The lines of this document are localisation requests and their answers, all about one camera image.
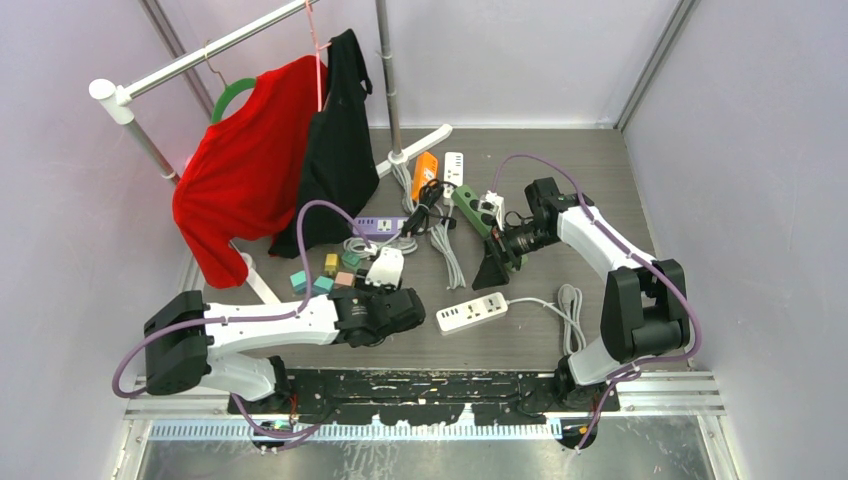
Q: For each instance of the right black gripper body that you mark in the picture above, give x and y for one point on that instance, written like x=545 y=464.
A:
x=527 y=237

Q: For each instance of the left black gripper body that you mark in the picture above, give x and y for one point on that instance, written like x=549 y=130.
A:
x=383 y=292

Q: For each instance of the pink plug adapter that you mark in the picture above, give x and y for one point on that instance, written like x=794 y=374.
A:
x=344 y=279

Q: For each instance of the white power strip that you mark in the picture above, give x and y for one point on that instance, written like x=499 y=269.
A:
x=471 y=313
x=453 y=174

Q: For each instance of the green power strip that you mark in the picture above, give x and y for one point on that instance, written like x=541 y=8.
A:
x=466 y=200

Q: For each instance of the green adapter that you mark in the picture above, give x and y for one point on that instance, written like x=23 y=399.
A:
x=351 y=260

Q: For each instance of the yellow plug adapter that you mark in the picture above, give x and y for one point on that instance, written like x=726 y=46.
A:
x=331 y=265

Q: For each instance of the purple power strip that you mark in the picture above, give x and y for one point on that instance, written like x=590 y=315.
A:
x=380 y=228

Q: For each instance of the orange power strip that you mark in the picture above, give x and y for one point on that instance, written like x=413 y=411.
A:
x=426 y=169

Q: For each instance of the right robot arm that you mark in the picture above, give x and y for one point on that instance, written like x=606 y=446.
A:
x=643 y=313

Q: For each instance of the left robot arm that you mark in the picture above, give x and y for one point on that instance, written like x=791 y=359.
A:
x=197 y=343

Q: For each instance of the black garment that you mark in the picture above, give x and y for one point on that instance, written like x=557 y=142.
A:
x=339 y=164

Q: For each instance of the red t-shirt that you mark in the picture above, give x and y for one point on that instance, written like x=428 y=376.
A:
x=242 y=181

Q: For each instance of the green clothes hanger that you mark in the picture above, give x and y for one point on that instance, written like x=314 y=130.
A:
x=230 y=92

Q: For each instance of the pink clothes hanger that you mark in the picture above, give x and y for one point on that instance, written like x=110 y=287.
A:
x=318 y=49

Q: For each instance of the metal clothes rack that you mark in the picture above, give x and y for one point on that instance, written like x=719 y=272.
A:
x=116 y=99

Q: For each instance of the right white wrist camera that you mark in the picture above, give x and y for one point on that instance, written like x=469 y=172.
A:
x=491 y=209

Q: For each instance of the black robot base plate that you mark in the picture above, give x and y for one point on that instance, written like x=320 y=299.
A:
x=417 y=397

